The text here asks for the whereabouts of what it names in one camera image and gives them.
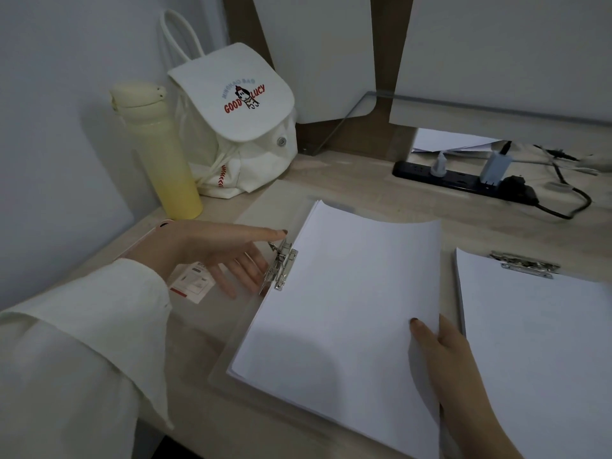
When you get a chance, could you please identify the loose white papers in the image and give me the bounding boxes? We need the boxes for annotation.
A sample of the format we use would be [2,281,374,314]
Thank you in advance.
[411,128,503,153]

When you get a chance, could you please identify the black power cable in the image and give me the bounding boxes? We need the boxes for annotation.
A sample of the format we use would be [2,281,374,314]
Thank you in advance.
[533,157,594,220]

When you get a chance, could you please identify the person's right forearm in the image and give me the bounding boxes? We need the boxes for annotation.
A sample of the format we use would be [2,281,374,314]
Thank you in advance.
[437,400,524,459]

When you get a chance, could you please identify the person's left forearm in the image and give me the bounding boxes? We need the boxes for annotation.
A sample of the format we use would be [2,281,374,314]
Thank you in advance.
[0,258,175,459]

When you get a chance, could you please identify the white paper sheet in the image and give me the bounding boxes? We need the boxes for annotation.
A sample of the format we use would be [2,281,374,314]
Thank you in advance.
[454,247,612,459]

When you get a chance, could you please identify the person's left hand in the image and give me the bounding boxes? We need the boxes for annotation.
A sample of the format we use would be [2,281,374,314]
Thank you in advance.
[129,220,288,300]

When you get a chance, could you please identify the red white label sticker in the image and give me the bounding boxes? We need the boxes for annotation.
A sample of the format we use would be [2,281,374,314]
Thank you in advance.
[169,263,214,305]

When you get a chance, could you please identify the small white plug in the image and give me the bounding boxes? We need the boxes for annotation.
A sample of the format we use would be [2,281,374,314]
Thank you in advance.
[429,150,450,178]

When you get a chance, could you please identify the white blue charger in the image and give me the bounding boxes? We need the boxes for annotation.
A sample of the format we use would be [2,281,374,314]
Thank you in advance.
[479,141,512,189]

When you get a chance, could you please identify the white canvas backpack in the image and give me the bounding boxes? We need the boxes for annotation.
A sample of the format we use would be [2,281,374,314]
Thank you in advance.
[159,8,299,199]

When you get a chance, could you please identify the thin black connector cable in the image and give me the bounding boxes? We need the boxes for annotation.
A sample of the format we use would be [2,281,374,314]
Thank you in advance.
[533,144,581,161]

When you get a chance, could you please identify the white board panel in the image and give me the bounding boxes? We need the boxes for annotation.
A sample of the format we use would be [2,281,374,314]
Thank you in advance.
[388,0,612,135]
[251,0,377,125]

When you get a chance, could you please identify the clipboard with silver clip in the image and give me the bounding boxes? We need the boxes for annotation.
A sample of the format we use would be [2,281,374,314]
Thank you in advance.
[490,251,561,280]

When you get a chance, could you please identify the person's right hand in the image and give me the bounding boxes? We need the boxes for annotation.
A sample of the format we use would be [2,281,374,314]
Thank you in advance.
[409,314,485,412]

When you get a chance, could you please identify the yellow water bottle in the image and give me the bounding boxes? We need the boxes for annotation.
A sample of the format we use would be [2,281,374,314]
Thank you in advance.
[109,81,204,220]

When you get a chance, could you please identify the black plug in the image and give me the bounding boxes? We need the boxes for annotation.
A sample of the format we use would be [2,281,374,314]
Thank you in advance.
[499,174,538,204]

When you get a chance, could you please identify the white paper stack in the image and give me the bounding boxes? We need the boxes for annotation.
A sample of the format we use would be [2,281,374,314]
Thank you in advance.
[226,200,443,459]

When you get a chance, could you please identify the clear clipboard with metal clip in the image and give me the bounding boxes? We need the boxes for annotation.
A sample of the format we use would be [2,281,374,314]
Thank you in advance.
[165,180,335,407]

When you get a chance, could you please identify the black power strip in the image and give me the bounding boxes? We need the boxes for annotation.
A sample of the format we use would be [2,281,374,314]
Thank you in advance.
[393,160,538,206]

